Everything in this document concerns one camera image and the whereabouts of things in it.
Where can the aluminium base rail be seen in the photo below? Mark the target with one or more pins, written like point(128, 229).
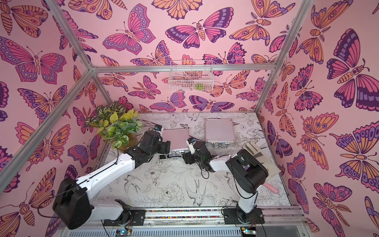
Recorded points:
point(199, 222)

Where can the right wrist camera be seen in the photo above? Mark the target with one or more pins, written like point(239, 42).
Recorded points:
point(190, 143)

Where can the pink handled tool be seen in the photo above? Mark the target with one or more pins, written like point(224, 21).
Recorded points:
point(271, 188)

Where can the green potted plant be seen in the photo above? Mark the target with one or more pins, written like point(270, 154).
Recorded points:
point(116, 124)

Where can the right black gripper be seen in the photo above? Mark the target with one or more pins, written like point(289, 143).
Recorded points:
point(189, 157)

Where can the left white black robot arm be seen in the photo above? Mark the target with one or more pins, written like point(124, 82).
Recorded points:
point(74, 204)

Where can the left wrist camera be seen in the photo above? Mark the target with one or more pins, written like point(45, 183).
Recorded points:
point(158, 128)

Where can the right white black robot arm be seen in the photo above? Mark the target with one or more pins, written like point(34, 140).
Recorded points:
point(248, 173)

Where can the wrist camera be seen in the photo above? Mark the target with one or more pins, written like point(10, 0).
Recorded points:
point(190, 143)
point(158, 128)

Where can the aluminium poker case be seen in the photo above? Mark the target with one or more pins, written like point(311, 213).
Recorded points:
point(178, 147)
point(219, 133)

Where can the white wire basket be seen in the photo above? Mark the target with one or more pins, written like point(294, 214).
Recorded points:
point(192, 75)

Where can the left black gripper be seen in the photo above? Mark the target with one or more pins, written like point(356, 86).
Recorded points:
point(166, 147)

